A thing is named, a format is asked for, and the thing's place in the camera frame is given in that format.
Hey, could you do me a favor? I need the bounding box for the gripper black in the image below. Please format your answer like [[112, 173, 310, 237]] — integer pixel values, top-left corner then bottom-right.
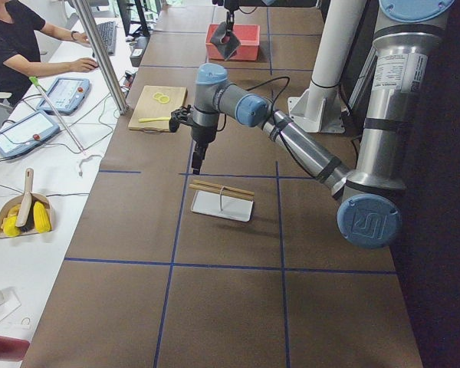
[[191, 124, 217, 175], [223, 0, 239, 33]]

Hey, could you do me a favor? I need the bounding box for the grey and pink cloth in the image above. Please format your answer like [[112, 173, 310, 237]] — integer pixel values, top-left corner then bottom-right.
[[209, 21, 241, 61]]

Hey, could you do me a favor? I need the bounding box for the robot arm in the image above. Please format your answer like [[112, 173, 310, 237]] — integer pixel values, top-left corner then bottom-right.
[[212, 0, 321, 31], [189, 1, 452, 248]]

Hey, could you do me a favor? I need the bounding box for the inner wooden rack rod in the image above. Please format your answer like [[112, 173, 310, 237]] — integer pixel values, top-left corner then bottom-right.
[[189, 184, 254, 201]]

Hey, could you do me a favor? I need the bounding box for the wooden rack rod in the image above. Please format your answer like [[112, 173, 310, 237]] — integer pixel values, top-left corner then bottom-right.
[[189, 184, 254, 201], [191, 179, 255, 196]]

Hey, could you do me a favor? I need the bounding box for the pink plastic bin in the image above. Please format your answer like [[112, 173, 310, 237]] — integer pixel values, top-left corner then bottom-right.
[[205, 24, 260, 61]]

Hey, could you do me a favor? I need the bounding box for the outer wooden rack rod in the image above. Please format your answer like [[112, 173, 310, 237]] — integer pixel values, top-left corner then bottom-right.
[[191, 179, 255, 196]]

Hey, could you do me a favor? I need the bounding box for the bamboo cutting board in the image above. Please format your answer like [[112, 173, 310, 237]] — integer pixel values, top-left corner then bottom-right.
[[128, 85, 187, 133]]

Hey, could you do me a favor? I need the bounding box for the front lemon slice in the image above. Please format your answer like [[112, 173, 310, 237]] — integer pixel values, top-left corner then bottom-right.
[[157, 95, 170, 104]]

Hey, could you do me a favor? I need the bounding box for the lemon slice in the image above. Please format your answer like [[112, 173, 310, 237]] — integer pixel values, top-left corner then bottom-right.
[[153, 92, 164, 100], [157, 95, 170, 104]]

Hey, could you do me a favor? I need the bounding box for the yellow plastic knife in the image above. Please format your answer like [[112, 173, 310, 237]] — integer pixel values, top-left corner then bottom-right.
[[138, 117, 170, 123]]

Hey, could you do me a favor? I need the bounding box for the white rack tray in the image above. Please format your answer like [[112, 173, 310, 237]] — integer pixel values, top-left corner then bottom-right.
[[191, 190, 254, 222]]

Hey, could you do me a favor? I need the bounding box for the rear lemon slice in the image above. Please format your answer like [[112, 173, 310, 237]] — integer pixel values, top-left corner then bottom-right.
[[153, 92, 164, 100]]

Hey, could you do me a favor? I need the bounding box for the near power strip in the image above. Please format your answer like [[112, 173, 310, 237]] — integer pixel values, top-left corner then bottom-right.
[[122, 71, 136, 90]]

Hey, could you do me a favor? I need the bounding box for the black keyboard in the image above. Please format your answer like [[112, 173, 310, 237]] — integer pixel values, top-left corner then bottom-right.
[[97, 21, 117, 55]]

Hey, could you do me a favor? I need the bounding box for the far teach pendant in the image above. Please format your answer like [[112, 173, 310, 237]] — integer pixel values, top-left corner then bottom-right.
[[41, 77, 90, 116]]

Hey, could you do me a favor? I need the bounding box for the teach pendant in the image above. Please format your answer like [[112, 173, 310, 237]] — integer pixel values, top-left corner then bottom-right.
[[0, 111, 60, 158], [41, 77, 90, 116]]

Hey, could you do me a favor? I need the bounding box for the near teach pendant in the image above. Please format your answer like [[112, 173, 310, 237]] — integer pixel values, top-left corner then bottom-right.
[[0, 111, 60, 158]]

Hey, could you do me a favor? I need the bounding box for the seated person black shirt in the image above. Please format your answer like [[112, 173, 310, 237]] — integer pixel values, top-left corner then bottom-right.
[[0, 1, 98, 106]]

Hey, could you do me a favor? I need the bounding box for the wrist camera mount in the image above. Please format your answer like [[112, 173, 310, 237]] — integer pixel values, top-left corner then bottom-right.
[[169, 105, 193, 133]]

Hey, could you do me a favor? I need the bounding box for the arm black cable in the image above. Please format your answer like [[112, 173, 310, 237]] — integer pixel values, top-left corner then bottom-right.
[[214, 75, 342, 200]]

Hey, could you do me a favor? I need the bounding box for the aluminium frame post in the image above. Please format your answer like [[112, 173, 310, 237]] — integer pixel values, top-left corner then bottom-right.
[[72, 0, 129, 115]]

